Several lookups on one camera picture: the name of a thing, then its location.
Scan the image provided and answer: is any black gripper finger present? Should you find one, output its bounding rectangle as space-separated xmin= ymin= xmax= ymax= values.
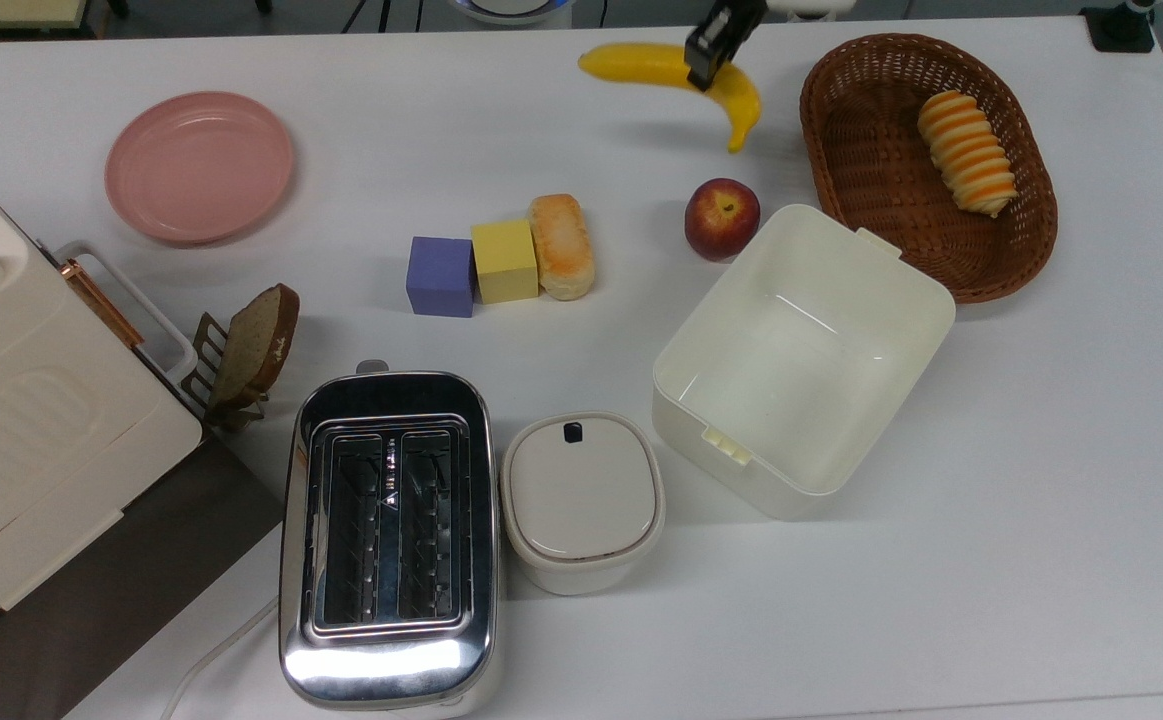
xmin=686 ymin=24 xmax=739 ymax=93

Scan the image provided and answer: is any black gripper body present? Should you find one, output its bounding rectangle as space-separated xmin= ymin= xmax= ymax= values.
xmin=709 ymin=0 xmax=770 ymax=41

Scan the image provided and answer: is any yellow banana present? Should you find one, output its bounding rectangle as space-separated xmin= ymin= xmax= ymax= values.
xmin=578 ymin=42 xmax=762 ymax=154

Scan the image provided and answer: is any open cream plastic container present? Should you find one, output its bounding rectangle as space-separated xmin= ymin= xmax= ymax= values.
xmin=652 ymin=204 xmax=957 ymax=521

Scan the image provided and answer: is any red apple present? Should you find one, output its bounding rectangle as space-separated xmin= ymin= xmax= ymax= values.
xmin=684 ymin=178 xmax=762 ymax=263

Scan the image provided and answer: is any brown wicker basket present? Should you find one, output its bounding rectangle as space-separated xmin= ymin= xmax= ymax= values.
xmin=799 ymin=33 xmax=1059 ymax=305

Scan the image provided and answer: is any toasted bread roll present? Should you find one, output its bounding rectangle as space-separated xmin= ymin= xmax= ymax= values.
xmin=528 ymin=194 xmax=596 ymax=301

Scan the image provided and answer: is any orange striped spiral bread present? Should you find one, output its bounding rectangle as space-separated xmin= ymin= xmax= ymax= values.
xmin=917 ymin=90 xmax=1019 ymax=218

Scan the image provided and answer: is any yellow foam cube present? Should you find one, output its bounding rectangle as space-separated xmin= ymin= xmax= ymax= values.
xmin=471 ymin=219 xmax=540 ymax=305

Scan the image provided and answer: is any purple foam cube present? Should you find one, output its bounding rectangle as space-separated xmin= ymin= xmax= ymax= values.
xmin=406 ymin=236 xmax=476 ymax=319

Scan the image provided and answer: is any small cream lidded bin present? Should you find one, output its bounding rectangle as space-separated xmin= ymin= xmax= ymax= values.
xmin=501 ymin=412 xmax=666 ymax=597

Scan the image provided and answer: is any pink plate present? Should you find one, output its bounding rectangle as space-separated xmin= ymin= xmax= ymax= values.
xmin=104 ymin=90 xmax=295 ymax=247

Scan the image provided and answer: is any brown bread slice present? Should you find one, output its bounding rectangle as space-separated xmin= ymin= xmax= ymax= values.
xmin=209 ymin=284 xmax=300 ymax=406

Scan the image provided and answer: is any cream chrome toaster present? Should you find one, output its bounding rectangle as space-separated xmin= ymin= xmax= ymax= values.
xmin=279 ymin=360 xmax=502 ymax=716

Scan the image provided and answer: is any brass toast rack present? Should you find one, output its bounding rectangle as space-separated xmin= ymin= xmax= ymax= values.
xmin=181 ymin=312 xmax=267 ymax=433

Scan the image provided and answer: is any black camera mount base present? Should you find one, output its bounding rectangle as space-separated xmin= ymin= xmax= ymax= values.
xmin=1081 ymin=0 xmax=1157 ymax=53

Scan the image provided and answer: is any white toaster cord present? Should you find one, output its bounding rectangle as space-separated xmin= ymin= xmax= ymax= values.
xmin=161 ymin=595 xmax=282 ymax=720

